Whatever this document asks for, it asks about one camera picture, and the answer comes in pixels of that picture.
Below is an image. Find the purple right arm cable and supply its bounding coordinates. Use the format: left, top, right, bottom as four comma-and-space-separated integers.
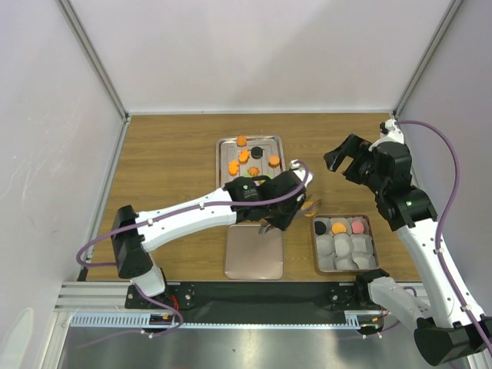
397, 119, 492, 369

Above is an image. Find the white paper cup middle left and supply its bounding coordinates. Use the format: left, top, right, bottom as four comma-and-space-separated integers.
315, 234, 336, 259

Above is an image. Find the orange round cookie top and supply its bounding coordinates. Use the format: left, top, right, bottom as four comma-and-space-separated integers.
236, 135, 248, 147

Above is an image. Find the orange round sandwich cookie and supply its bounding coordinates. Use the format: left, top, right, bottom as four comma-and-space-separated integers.
331, 222, 347, 235

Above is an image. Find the orange round cookie right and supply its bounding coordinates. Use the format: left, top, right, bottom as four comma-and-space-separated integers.
268, 155, 281, 168

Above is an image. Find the orange bear cookie lower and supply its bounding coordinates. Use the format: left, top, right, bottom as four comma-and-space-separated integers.
228, 160, 240, 176

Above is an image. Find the aluminium frame rail front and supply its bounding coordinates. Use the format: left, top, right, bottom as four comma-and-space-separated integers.
55, 281, 130, 312

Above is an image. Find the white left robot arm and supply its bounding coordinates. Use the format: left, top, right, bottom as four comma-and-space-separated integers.
111, 168, 313, 308

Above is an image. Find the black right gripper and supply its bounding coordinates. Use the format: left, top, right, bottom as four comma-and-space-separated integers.
323, 133, 386, 195

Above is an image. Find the white paper cup bottom right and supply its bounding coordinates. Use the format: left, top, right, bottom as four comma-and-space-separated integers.
352, 252, 377, 270

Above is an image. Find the black sandwich cookie packed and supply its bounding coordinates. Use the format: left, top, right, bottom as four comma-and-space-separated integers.
314, 221, 327, 236

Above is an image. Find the white paper cup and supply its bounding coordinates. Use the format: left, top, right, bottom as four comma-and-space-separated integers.
352, 252, 377, 270
351, 234, 374, 254
315, 234, 336, 259
317, 255, 336, 273
330, 218, 351, 234
334, 234, 353, 257
334, 254, 358, 271
348, 217, 370, 235

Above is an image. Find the silver steel tray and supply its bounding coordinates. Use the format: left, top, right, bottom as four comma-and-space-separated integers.
215, 135, 286, 187

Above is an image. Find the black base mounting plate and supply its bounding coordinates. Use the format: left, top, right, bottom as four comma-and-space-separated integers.
125, 281, 385, 320

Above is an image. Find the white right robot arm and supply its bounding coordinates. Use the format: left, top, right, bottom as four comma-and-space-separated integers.
324, 119, 491, 366

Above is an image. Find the orange bear cookie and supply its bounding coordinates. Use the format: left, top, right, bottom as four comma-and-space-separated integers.
228, 160, 240, 176
238, 149, 250, 164

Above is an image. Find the white paper cup bottom middle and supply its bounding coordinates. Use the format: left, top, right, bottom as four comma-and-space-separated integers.
334, 254, 358, 271

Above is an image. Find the white paper cup bottom left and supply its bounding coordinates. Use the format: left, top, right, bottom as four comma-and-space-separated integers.
317, 255, 336, 273

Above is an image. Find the white paper cup middle right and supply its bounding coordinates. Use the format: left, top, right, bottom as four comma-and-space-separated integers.
351, 234, 374, 254

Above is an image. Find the white paper cup top right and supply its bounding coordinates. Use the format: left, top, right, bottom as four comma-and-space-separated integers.
348, 217, 370, 235

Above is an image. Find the orange flower cookie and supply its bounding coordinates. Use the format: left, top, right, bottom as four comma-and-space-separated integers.
248, 167, 260, 177

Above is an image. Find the white paper cup top middle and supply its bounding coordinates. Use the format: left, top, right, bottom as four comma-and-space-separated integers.
330, 218, 351, 234

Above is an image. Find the black sandwich cookie on tray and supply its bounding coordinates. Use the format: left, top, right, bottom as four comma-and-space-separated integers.
251, 146, 264, 159

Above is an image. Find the white slotted cable duct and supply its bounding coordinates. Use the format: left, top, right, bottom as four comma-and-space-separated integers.
71, 312, 383, 330

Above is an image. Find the rose gold tin lid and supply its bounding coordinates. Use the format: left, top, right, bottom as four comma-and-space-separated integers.
224, 223, 284, 281

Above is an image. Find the pink sandwich cookie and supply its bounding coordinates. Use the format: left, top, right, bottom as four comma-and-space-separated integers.
351, 221, 365, 234

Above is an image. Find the white paper cup centre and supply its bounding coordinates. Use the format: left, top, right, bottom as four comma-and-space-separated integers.
334, 234, 353, 257

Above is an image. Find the orange bear cookie upper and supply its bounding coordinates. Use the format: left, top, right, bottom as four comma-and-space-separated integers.
238, 149, 250, 164

